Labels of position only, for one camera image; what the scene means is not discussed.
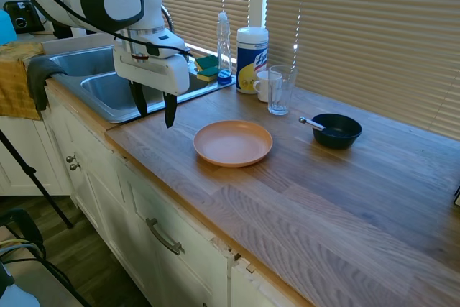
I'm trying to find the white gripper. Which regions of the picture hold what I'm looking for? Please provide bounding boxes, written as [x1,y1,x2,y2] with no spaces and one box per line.
[113,43,190,129]

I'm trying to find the stainless steel double sink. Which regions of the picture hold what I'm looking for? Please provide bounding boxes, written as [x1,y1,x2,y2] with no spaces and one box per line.
[48,44,236,124]

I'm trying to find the white ceramic mug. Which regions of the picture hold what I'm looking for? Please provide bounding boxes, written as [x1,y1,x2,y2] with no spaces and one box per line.
[252,70,282,104]

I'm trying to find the yellow green sponge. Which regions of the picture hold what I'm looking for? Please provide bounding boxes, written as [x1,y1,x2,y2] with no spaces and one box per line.
[194,54,219,71]
[196,65,220,83]

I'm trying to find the orange plastic plate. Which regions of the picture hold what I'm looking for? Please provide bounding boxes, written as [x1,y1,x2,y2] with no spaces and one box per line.
[193,120,274,168]

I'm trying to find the clear dish soap bottle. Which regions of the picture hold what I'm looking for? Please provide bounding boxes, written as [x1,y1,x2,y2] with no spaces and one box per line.
[216,12,233,86]

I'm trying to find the white kitchen cabinet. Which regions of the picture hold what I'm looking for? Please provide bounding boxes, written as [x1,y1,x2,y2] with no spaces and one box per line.
[0,83,288,307]

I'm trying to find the white disinfecting wipes canister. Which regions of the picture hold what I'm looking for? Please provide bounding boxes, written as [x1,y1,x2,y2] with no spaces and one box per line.
[235,26,270,95]

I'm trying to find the black canister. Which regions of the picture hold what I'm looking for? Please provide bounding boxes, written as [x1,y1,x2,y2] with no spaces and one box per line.
[52,21,75,40]

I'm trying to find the gray dish cloth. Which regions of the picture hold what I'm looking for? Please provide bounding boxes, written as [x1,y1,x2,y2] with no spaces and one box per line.
[27,55,69,112]

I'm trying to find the clear drinking glass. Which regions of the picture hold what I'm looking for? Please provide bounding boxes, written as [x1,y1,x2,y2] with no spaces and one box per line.
[267,65,299,116]

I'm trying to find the black tripod leg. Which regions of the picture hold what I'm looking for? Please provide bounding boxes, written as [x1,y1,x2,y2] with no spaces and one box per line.
[0,129,75,229]

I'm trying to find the yellow patterned towel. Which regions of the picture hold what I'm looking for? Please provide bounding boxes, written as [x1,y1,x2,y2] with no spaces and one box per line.
[0,41,47,122]

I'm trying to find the metal spoon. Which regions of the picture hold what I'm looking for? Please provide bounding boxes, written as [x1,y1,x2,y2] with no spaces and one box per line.
[298,116,326,132]

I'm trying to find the black toaster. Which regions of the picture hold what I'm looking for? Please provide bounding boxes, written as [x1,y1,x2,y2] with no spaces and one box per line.
[2,0,46,34]

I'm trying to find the light blue plastic object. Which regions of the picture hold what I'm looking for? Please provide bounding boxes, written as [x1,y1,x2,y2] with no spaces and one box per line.
[0,9,18,46]

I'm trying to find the dark blue bowl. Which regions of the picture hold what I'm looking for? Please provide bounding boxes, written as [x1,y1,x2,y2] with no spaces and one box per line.
[311,113,363,150]

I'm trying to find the wide beige window blinds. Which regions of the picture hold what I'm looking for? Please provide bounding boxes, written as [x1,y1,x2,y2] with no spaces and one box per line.
[267,0,460,142]

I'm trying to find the metal bar drawer handle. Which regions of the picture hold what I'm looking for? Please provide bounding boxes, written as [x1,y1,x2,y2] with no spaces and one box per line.
[145,217,185,256]

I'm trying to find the black cart frame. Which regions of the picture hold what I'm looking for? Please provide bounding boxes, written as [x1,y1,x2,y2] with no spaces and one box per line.
[0,209,91,307]

